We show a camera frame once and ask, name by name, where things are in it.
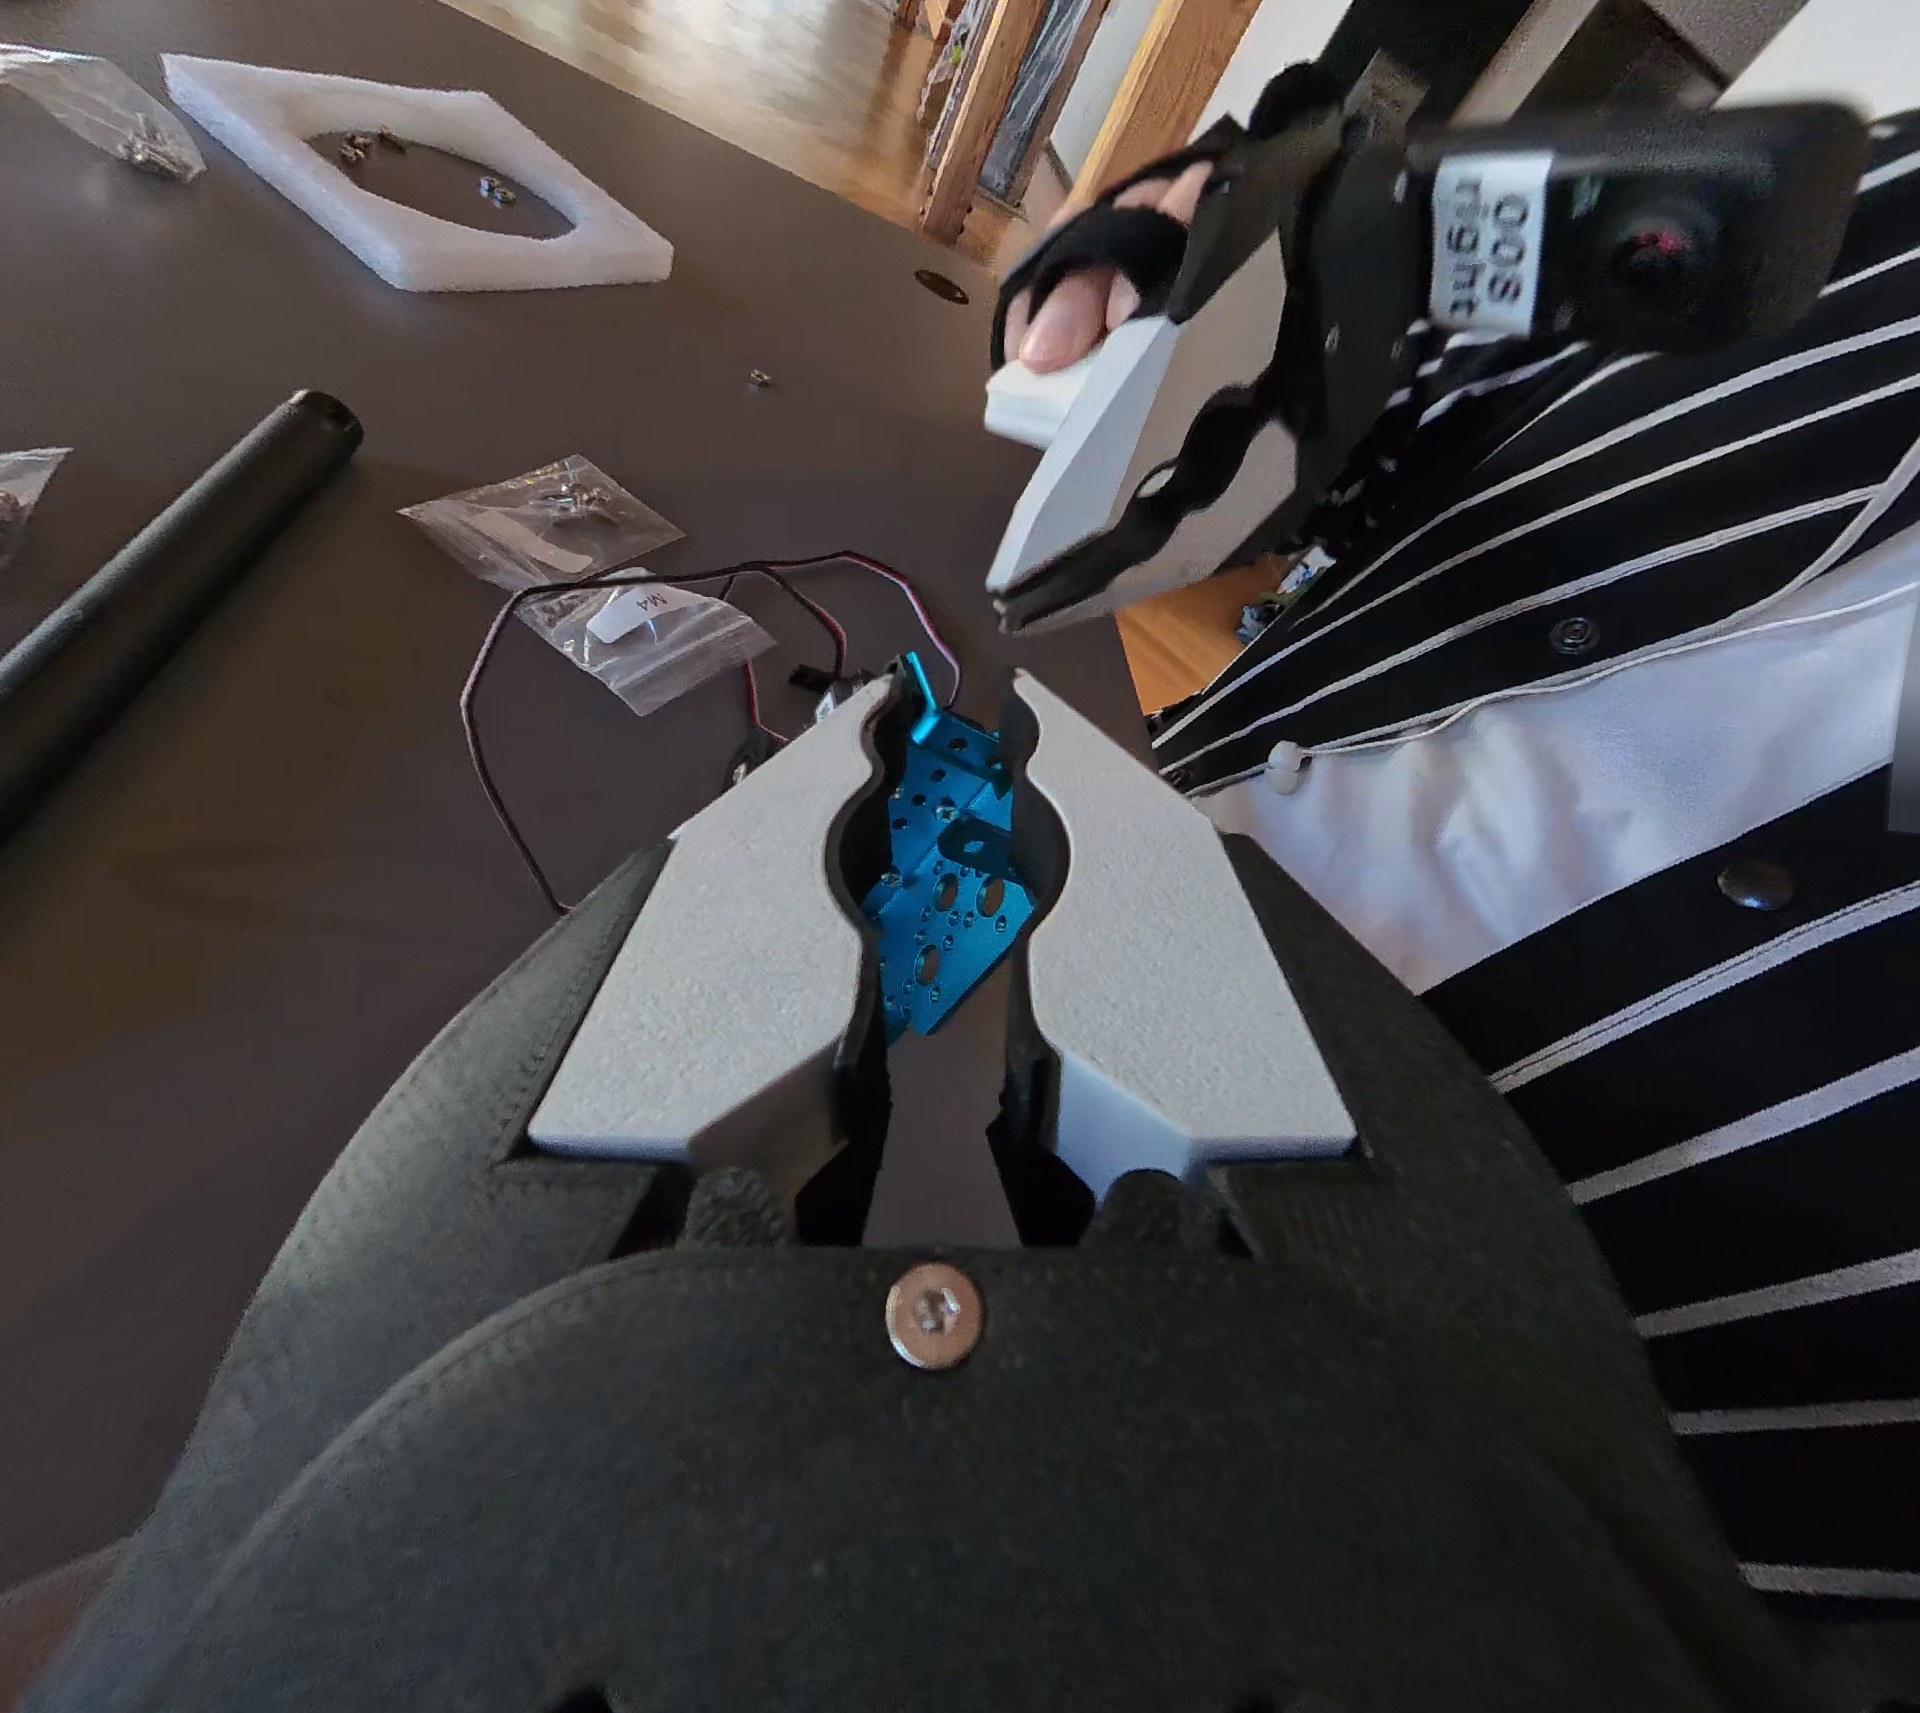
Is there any flat clear bag of screws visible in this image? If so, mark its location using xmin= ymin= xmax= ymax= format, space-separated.
xmin=396 ymin=457 xmax=687 ymax=592

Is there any clear bag of many screws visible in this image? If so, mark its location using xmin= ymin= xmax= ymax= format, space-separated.
xmin=0 ymin=446 xmax=74 ymax=567

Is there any black electric screwdriver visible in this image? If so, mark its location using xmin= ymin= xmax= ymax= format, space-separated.
xmin=0 ymin=390 xmax=366 ymax=845

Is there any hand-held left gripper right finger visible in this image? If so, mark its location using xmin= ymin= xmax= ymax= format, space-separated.
xmin=995 ymin=671 xmax=1363 ymax=1185

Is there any clear bag with white label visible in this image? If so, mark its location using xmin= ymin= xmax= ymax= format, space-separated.
xmin=515 ymin=569 xmax=774 ymax=716

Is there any dark brown desk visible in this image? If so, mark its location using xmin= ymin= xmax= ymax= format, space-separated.
xmin=0 ymin=0 xmax=1201 ymax=1594

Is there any wooden door frame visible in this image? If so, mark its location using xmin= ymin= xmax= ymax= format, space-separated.
xmin=913 ymin=0 xmax=1128 ymax=242

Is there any person's right hand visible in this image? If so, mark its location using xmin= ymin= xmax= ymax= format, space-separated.
xmin=990 ymin=62 xmax=1359 ymax=381

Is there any crumpled small clear bag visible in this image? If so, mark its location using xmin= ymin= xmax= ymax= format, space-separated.
xmin=0 ymin=43 xmax=207 ymax=184

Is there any white foam frame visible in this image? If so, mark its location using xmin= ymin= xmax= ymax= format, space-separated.
xmin=159 ymin=51 xmax=676 ymax=295

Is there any blue bracket servo assembly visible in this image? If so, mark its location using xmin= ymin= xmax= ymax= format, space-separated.
xmin=854 ymin=650 xmax=1044 ymax=1041

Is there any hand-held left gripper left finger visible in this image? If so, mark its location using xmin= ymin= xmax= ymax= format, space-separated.
xmin=524 ymin=671 xmax=906 ymax=1165

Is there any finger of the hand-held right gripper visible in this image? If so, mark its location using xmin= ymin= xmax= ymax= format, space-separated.
xmin=984 ymin=318 xmax=1278 ymax=635
xmin=1001 ymin=445 xmax=1308 ymax=635

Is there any red black white servo cable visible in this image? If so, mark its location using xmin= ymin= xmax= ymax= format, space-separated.
xmin=456 ymin=550 xmax=969 ymax=916

